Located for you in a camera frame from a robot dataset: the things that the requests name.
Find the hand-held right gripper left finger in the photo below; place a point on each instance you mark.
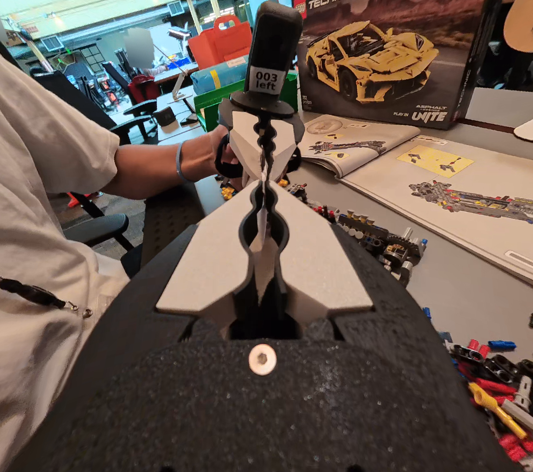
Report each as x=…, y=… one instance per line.
x=204, y=268

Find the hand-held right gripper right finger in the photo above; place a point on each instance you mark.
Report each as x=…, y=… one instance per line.
x=324, y=268

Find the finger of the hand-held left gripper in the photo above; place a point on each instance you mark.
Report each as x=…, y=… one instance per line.
x=285, y=143
x=243, y=139

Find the pile of yellow black lego pieces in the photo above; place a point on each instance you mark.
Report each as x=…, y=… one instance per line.
x=227, y=191

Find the lego chassis assembly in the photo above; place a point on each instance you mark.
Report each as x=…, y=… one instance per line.
x=374, y=239

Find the pile of small lego pins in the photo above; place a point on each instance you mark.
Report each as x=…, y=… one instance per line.
x=499, y=376

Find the person's left forearm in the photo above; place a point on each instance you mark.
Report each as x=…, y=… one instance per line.
x=145, y=168

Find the lego set box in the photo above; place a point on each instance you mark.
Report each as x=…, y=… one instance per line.
x=374, y=64

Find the lego instruction booklet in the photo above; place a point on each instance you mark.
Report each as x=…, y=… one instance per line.
x=458, y=230

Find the person's left hand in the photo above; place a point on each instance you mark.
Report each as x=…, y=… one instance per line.
x=206, y=155

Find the green plastic bin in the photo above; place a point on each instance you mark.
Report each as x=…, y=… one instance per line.
x=208, y=105

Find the blue wrapped package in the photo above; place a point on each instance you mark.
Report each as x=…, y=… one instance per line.
x=220, y=78

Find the blue wristband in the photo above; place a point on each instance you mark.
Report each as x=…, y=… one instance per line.
x=180, y=164

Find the wooden desk lamp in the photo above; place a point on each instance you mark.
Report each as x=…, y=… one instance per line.
x=183, y=87

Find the black mesh chair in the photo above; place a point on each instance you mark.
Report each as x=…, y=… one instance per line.
x=70, y=93
x=137, y=110

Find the red and black chair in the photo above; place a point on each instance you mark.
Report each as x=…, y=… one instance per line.
x=141, y=89

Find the white rounded board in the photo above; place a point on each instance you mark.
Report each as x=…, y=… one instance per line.
x=525, y=130

